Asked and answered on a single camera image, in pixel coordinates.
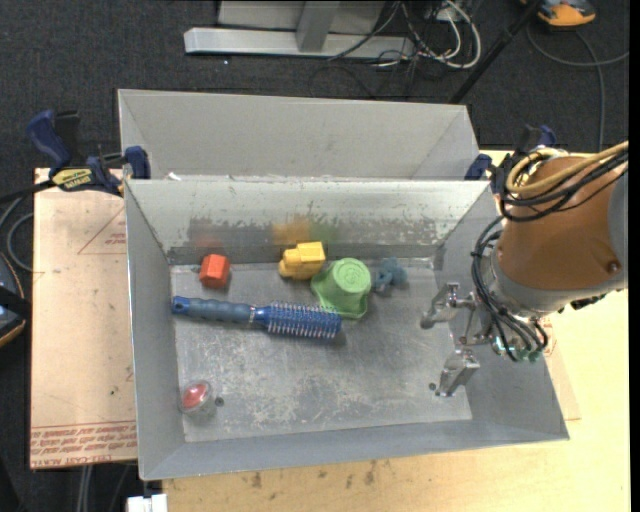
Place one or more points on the orange-red toy block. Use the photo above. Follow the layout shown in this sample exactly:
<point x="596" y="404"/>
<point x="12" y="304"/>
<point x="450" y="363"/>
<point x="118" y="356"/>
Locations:
<point x="215" y="270"/>

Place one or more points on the blue-grey toy figure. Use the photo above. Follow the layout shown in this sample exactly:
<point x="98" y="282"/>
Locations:
<point x="390" y="275"/>

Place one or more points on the blue hairbrush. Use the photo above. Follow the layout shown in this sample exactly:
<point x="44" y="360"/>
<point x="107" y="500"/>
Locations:
<point x="295" y="317"/>

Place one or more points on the green plastic cup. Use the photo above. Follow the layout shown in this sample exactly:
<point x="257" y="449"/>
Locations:
<point x="345" y="285"/>

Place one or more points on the red dome on clear base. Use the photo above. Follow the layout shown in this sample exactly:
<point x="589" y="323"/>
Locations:
<point x="196" y="396"/>

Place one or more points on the yellow toy truck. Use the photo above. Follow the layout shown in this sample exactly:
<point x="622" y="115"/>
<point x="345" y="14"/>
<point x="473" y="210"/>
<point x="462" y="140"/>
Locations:
<point x="302" y="257"/>

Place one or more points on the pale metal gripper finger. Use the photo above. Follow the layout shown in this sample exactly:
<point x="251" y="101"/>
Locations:
<point x="457" y="372"/>
<point x="442" y="306"/>

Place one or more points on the grey metal bin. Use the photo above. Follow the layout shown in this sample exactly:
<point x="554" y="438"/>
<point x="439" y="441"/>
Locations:
<point x="310" y="380"/>

